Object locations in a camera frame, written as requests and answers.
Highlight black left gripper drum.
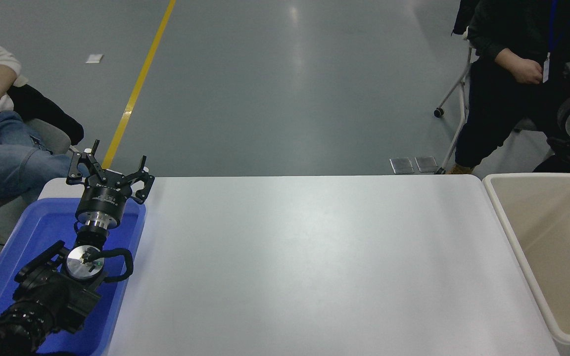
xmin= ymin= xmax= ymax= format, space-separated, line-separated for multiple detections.
xmin=75 ymin=184 xmax=134 ymax=218

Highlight person's right hand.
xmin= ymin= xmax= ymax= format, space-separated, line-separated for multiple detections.
xmin=511 ymin=58 xmax=545 ymax=85

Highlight blue plastic tray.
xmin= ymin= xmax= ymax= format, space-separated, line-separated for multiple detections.
xmin=0 ymin=198 xmax=147 ymax=356

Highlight black jacket on chair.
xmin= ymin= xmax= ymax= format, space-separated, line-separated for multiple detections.
xmin=8 ymin=84 xmax=85 ymax=146

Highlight black garment on chair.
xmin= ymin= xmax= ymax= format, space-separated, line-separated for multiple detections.
xmin=452 ymin=0 xmax=481 ymax=36

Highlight large pale plastic bin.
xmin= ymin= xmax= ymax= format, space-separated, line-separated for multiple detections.
xmin=483 ymin=173 xmax=570 ymax=356

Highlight white wheeled chair frame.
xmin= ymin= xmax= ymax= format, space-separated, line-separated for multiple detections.
xmin=433 ymin=30 xmax=479 ymax=175

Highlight person with lanyard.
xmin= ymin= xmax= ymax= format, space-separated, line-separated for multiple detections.
xmin=446 ymin=0 xmax=570 ymax=176

